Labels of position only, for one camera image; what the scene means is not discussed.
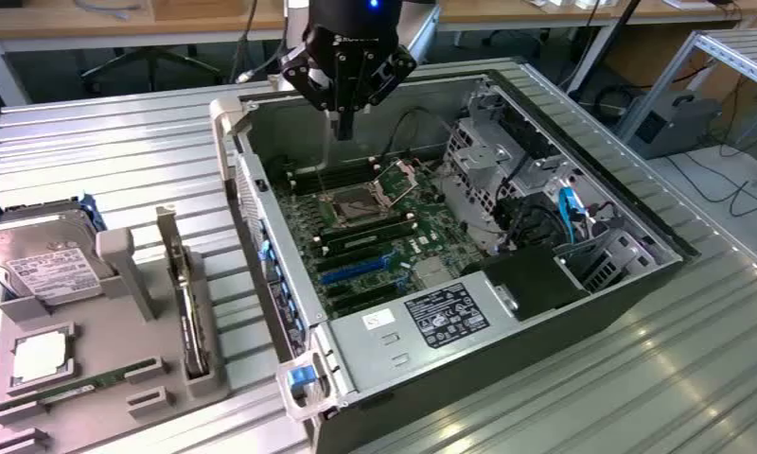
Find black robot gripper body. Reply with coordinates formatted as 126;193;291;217
305;0;406;113

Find graphics card with metal bracket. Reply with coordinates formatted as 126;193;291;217
153;203;213;379

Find silver metal disk bay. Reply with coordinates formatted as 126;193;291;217
444;87;581;237

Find metal socket cover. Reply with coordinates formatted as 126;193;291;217
369;158;422;210

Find black office chair base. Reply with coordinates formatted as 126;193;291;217
78;44;223;95

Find wooden desk with white boxes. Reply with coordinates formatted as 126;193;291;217
437;0;757;72

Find CPU socket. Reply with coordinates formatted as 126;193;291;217
318;188;386;227

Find green motherboard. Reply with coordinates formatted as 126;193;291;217
270;155;486;318

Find RAM stick with white label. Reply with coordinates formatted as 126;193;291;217
323;229;402;254

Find long wooden desk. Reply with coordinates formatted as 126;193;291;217
0;0;442;108

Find silver chipset heatsink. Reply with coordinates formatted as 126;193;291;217
414;259;460;290

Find blue plastic disk carrier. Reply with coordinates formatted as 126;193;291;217
0;191;106;236

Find grey floor equipment box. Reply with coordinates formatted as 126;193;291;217
629;89;725;161

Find black plastic shroud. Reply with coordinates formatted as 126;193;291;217
481;245;592;323

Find hard disk with white label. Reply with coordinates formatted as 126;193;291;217
0;202;111;306

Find silver power supply unit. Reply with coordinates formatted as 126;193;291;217
323;270;518;393

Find clear case latch blue clip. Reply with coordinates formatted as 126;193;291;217
274;356;341;423

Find black open PC case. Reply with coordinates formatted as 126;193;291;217
207;56;701;454

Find grey parts rack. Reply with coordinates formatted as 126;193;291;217
0;226;227;454

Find silver CPU chip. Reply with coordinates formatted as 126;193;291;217
10;332;78;380

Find green RAM stick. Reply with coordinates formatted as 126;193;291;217
0;358;155;409

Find hanging grey cable with plug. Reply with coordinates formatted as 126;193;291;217
234;0;271;85

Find long black looped cable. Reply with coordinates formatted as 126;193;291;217
389;108;457;160

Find light blue cable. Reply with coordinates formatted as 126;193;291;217
73;0;145;21

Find black power wire bundle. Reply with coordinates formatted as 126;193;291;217
496;195;570;251

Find blue data wire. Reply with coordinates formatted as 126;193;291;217
557;185;586;248

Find black floor cables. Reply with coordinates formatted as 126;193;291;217
660;144;757;221

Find aluminium profile frame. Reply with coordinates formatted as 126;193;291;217
617;26;757;160

